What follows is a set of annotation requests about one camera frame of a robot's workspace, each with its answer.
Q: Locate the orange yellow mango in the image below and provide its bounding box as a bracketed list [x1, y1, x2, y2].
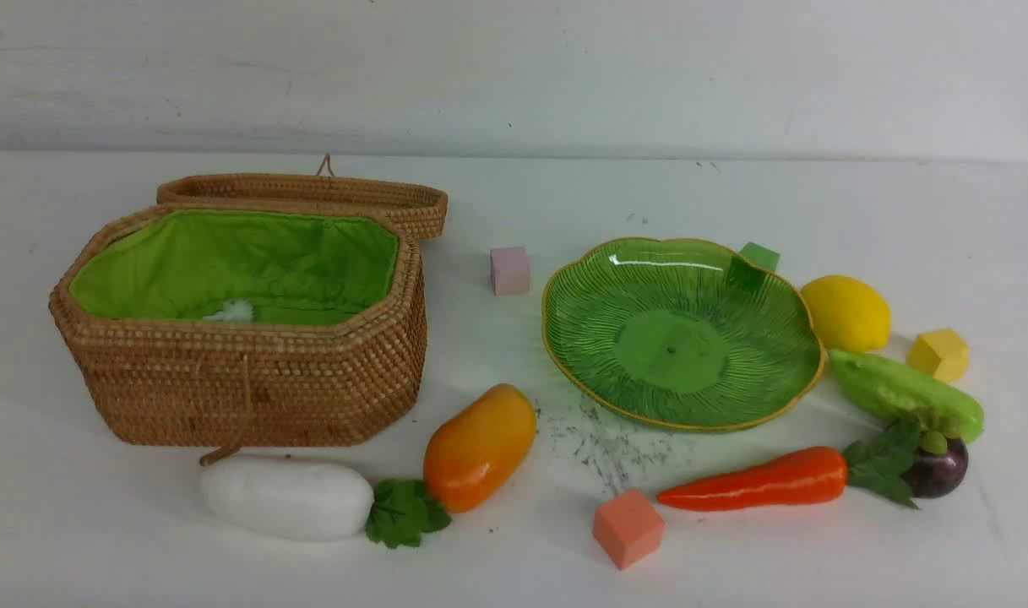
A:
[423, 383, 537, 514]

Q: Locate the white radish with green leaves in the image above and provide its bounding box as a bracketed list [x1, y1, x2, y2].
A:
[199, 455, 452, 549]

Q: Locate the yellow lemon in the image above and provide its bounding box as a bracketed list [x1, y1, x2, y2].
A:
[800, 274, 891, 353]

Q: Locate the orange carrot with green leaves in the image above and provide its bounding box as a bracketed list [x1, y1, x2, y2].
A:
[656, 419, 923, 512]

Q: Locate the green bitter gourd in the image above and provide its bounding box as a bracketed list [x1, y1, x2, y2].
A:
[828, 350, 985, 443]

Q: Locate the dark purple mangosteen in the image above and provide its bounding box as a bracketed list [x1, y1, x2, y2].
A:
[902, 410, 969, 499]

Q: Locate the pink foam cube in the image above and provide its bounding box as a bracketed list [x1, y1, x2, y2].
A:
[489, 246, 530, 296]

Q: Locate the woven wicker basket lid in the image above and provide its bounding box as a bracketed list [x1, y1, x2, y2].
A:
[157, 157, 449, 239]

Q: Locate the green glass leaf plate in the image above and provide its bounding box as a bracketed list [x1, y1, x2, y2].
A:
[541, 237, 827, 432]

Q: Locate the woven wicker basket green lining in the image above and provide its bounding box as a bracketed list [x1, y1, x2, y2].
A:
[48, 203, 428, 468]

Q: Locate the orange foam cube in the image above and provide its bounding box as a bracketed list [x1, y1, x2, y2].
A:
[592, 489, 666, 571]

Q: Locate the green foam cube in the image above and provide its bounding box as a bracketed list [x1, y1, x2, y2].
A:
[740, 242, 780, 273]

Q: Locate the yellow foam block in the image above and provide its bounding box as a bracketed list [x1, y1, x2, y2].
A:
[905, 328, 970, 383]

